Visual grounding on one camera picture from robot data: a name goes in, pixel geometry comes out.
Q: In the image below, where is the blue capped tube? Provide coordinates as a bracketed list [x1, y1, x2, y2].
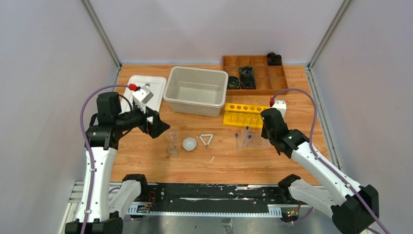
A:
[235, 133, 240, 150]
[244, 126, 249, 142]
[243, 135, 252, 148]

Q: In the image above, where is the white evaporating dish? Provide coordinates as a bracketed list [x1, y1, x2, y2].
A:
[182, 137, 197, 152]

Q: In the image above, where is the white plastic lid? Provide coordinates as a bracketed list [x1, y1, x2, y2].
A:
[128, 75, 167, 112]

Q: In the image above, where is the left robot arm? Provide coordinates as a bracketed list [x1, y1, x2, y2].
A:
[64, 88, 170, 234]

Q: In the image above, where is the black strap coil in tray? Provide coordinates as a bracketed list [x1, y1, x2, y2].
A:
[239, 66, 257, 90]

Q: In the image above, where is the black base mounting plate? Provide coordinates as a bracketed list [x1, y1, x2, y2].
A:
[128, 183, 309, 217]

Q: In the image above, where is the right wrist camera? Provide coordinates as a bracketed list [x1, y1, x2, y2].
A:
[270, 99, 287, 118]

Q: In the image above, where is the white clay triangle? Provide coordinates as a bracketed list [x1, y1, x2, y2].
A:
[197, 134, 214, 148]

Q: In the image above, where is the black strap coil beside tray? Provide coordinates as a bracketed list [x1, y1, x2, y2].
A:
[227, 76, 241, 90]

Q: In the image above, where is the black strap coil corner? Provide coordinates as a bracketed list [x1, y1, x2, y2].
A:
[266, 52, 282, 66]

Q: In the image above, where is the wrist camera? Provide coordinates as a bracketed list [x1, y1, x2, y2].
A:
[270, 99, 287, 118]
[132, 85, 153, 113]

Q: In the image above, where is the wooden compartment tray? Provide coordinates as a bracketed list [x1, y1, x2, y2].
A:
[222, 55, 288, 96]

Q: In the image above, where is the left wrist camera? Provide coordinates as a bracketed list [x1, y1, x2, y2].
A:
[132, 85, 153, 113]

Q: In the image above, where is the beige plastic bin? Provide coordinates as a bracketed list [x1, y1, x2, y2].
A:
[163, 66, 228, 117]

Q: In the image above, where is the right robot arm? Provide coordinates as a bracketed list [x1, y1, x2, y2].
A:
[261, 108, 379, 234]

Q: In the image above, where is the small glass flask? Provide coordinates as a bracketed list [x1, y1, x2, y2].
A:
[168, 144, 179, 158]

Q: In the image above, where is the clear plastic tube rack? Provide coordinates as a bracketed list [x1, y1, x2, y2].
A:
[241, 130, 271, 149]

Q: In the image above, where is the yellow test tube rack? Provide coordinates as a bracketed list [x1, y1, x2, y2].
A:
[223, 103, 269, 129]

